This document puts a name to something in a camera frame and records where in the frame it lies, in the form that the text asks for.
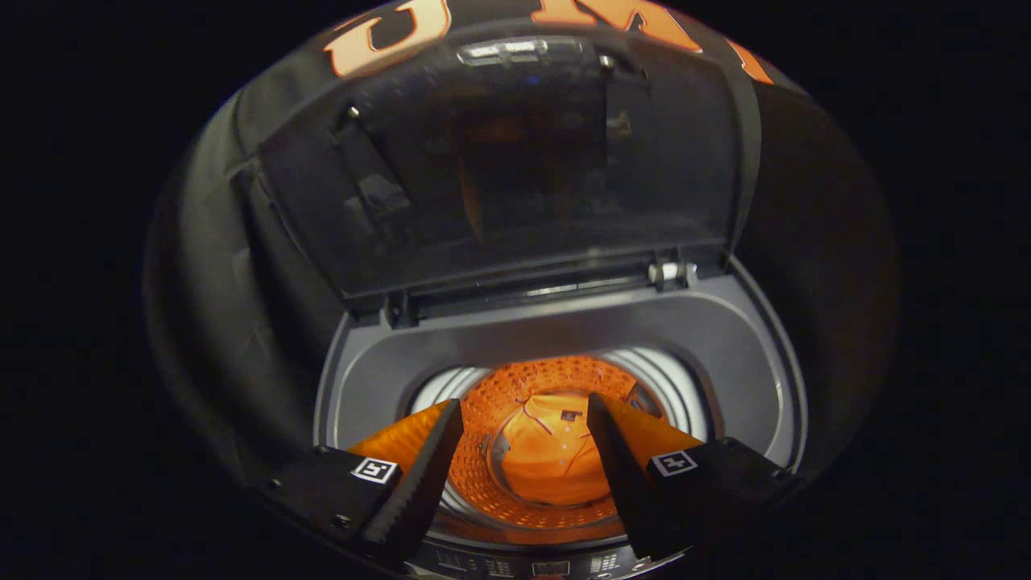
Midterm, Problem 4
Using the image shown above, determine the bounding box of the dark glass washing machine lid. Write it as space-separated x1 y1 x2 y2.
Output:
234 36 762 323

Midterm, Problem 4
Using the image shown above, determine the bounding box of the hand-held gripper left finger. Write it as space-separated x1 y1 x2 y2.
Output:
250 399 466 565

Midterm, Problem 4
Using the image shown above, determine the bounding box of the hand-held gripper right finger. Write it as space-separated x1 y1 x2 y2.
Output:
586 392 806 561

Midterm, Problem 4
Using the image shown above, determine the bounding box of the yellow polo shirt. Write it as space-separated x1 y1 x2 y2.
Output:
491 392 629 507

